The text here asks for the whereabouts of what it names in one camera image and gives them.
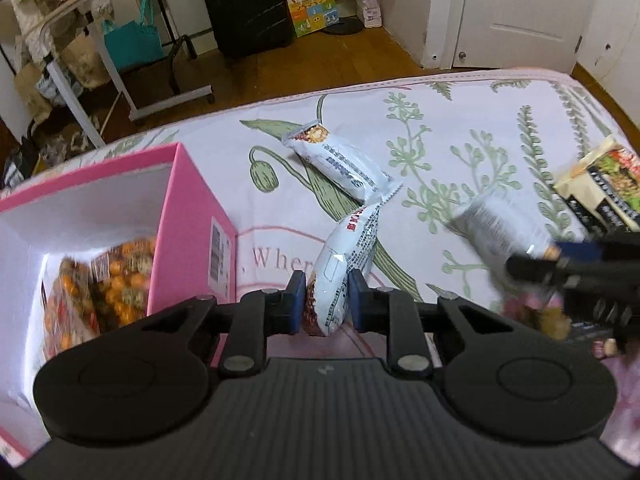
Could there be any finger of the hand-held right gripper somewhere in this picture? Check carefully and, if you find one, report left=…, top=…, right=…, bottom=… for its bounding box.
left=506, top=254, right=576, bottom=286
left=555, top=232, right=640, bottom=263

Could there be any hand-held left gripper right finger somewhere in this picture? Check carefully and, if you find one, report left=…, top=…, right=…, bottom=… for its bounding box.
left=347, top=268, right=516, bottom=380

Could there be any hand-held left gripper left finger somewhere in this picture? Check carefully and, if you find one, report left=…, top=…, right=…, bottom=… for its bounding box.
left=141, top=270, right=306, bottom=380

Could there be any white snack bar packet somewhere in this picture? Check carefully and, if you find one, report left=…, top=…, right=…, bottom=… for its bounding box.
left=452, top=195, right=561, bottom=271
left=282, top=120, right=403, bottom=206
left=300, top=202, right=383, bottom=337

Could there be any pink cardboard box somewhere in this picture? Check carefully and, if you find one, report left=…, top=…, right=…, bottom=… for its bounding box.
left=0, top=142, right=238, bottom=466

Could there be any beige noodle packet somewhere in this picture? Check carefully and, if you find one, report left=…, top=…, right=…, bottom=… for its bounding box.
left=552, top=135, right=640, bottom=235

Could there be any white door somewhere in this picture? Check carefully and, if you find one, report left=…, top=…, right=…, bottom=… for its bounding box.
left=425, top=0, right=601, bottom=73

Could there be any black round base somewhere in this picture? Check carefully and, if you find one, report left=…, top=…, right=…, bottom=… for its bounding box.
left=320, top=16, right=363, bottom=36

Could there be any colourful gift box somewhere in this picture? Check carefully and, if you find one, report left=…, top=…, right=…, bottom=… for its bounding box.
left=286, top=0, right=341, bottom=38

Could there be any black suitcase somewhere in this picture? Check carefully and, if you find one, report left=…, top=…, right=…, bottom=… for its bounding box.
left=196, top=0, right=294, bottom=58

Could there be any teal tote bag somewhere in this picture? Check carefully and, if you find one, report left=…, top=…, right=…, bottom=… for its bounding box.
left=102, top=0, right=165, bottom=73

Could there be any white blue patterned bag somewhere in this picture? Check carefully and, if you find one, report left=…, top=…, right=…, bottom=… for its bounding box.
left=37, top=67, right=83, bottom=106

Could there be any brown paper bag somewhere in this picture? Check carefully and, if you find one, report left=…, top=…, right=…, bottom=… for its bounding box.
left=60, top=30, right=108, bottom=88
left=12, top=62, right=53, bottom=123

